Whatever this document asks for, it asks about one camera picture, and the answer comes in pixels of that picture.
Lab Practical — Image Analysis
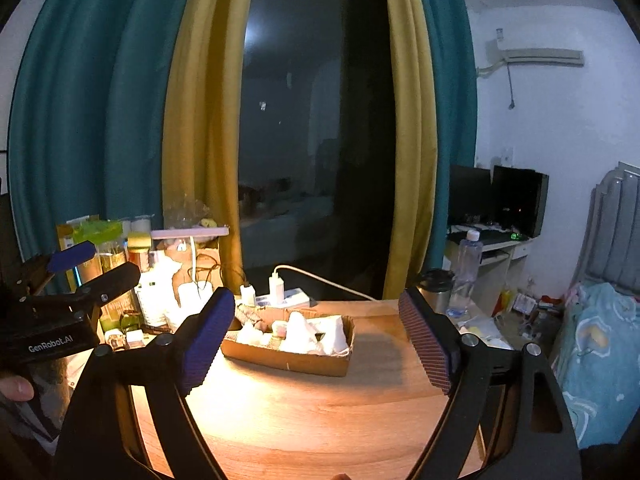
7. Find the grey padded headboard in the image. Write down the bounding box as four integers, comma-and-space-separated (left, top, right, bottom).
574, 161, 640, 292

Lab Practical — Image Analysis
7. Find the white crumpled cloth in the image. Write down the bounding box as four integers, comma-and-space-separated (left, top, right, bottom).
233, 321, 274, 347
281, 310, 321, 355

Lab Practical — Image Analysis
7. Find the dark glass window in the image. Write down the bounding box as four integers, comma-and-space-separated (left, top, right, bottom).
238, 0, 393, 302

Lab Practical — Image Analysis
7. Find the person's left hand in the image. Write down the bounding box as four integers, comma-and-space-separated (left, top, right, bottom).
0, 374, 37, 404

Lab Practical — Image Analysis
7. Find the white desk lamp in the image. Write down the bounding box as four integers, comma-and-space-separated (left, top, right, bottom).
150, 226, 230, 313

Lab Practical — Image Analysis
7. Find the cardboard box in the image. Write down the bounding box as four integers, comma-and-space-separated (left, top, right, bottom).
220, 305, 357, 378

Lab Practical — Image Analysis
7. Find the white computer desk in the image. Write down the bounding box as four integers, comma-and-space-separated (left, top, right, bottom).
444, 227, 534, 322

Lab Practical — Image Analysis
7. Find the yellow curtain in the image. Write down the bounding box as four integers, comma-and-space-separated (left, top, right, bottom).
375, 0, 447, 302
161, 0, 259, 288

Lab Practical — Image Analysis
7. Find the white power strip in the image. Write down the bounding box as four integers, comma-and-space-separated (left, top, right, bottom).
235, 287, 319, 312

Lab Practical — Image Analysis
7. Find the light blue printed blanket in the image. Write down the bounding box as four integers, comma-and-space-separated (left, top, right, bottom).
551, 281, 640, 450

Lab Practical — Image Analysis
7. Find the steel tumbler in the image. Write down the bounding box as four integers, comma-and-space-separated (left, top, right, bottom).
417, 269, 456, 317

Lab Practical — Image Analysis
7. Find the black computer monitor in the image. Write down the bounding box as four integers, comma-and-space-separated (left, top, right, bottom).
450, 165, 494, 226
492, 165, 550, 239

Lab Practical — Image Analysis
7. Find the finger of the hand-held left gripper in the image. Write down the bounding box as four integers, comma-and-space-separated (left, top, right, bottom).
15, 241, 97, 297
30, 261, 142, 326

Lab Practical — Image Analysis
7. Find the dark red jar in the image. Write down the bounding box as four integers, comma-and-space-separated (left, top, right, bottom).
127, 232, 153, 273

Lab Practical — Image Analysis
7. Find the yellow tissue pack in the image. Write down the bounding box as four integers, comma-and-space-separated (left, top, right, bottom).
457, 316, 513, 352

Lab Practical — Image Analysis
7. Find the brown paper bag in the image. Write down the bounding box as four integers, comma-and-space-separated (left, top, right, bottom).
159, 237, 222, 307

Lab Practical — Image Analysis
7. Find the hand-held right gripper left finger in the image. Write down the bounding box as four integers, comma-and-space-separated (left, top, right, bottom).
52, 287, 236, 480

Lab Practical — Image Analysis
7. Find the white woven basket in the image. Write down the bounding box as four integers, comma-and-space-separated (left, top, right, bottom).
134, 259, 187, 330

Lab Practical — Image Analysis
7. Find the white air conditioner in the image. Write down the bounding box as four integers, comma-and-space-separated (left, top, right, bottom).
486, 38, 586, 67

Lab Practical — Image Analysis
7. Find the clear plastic bag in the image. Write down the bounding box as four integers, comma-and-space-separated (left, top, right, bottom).
164, 194, 222, 232

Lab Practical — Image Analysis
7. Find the black keyboard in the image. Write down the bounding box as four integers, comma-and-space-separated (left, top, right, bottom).
449, 229, 512, 247

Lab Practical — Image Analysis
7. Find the clear water bottle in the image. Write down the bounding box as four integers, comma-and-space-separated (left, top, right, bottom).
446, 230, 485, 317

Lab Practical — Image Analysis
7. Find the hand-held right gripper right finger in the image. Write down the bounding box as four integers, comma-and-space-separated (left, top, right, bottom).
397, 286, 583, 480

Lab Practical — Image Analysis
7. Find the white charger cable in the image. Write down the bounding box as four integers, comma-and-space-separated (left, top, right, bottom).
273, 264, 379, 302

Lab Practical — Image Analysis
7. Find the black charger cable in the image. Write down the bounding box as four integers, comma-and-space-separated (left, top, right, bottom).
194, 252, 247, 293

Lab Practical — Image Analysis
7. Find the teal curtain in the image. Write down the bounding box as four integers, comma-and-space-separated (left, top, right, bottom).
7, 0, 202, 291
415, 0, 479, 273

